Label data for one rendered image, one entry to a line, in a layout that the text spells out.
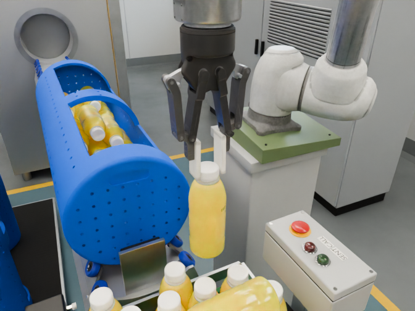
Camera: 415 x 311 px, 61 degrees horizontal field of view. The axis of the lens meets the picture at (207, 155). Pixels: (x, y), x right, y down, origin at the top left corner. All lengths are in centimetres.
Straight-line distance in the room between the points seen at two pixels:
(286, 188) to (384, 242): 134
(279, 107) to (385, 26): 110
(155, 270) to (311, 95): 71
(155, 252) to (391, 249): 194
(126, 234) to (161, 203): 10
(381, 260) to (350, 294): 174
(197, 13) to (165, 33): 569
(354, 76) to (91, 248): 85
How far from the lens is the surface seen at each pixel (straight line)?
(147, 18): 602
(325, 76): 112
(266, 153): 113
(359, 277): 69
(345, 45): 109
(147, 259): 80
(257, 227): 135
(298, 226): 74
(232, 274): 68
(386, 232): 265
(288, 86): 117
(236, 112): 55
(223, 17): 46
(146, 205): 79
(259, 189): 124
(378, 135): 249
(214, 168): 57
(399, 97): 247
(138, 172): 74
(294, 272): 73
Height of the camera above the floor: 158
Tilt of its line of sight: 29 degrees down
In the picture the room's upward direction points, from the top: straight up
